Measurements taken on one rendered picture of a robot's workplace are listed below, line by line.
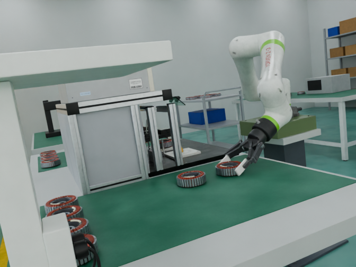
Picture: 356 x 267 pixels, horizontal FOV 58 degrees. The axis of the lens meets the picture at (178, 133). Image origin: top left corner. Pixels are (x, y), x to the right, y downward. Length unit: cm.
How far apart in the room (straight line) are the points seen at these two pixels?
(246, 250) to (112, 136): 78
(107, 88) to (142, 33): 591
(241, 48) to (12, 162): 135
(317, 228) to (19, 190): 65
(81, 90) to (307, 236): 104
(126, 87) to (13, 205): 96
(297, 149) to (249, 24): 680
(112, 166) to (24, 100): 556
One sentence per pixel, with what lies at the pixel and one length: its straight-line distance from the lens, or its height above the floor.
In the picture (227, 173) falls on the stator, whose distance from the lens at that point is 126.
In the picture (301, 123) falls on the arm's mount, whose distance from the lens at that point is 204.
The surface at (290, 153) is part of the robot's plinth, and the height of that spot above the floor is 62.
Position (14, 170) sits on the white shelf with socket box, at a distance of 61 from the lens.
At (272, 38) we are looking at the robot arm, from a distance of 169.
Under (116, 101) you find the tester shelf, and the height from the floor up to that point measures 109.
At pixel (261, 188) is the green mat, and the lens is 112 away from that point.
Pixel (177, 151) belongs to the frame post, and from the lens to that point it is 144.
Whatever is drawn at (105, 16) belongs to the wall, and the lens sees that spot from 721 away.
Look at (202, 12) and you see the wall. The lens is 804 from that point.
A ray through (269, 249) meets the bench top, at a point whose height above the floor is 75.
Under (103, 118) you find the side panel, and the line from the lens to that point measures 132.
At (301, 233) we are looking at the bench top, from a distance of 83.
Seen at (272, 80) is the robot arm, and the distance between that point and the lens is 137.
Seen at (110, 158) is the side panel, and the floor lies 87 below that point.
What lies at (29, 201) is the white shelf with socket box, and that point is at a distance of 62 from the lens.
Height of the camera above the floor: 112
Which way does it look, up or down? 8 degrees down
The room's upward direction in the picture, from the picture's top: 8 degrees counter-clockwise
